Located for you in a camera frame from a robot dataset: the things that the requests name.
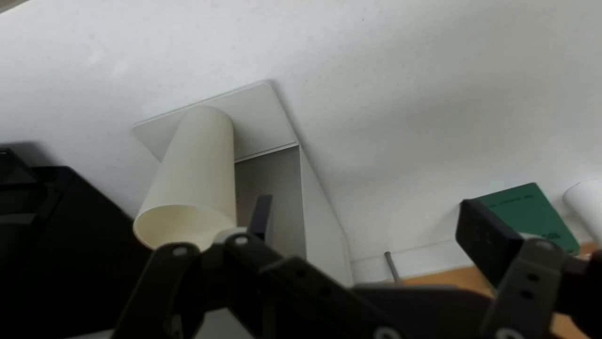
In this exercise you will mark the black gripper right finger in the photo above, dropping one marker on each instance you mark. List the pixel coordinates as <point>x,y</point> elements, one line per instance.
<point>539,282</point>

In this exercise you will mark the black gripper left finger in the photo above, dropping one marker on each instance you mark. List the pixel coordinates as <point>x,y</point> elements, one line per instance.
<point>283,282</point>

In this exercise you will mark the grey metal coffee maker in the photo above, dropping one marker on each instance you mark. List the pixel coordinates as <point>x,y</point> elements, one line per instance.
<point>313,213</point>

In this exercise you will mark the green tissue box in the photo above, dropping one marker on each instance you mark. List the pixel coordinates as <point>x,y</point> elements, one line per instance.
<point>533,209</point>

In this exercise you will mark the white paper towel roll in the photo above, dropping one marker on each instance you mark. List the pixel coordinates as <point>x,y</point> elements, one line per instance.
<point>590,207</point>

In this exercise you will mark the cream paper cup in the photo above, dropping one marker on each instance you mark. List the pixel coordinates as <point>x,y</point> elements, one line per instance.
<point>198,181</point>

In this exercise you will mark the black countertop appliance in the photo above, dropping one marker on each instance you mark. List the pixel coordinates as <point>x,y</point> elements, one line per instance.
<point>63,250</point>

